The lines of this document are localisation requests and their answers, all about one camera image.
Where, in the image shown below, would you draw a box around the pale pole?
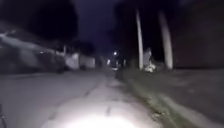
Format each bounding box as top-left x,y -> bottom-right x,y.
134,9 -> 145,71
157,11 -> 174,70

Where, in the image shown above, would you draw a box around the grey concrete road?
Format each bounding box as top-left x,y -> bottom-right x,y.
0,68 -> 161,128

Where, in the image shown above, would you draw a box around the grass verge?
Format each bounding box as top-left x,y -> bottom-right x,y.
114,68 -> 224,128

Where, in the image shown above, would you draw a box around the dark trees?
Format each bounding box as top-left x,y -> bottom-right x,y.
0,0 -> 98,58

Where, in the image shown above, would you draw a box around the pale boundary wall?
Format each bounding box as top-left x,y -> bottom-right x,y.
0,31 -> 98,75

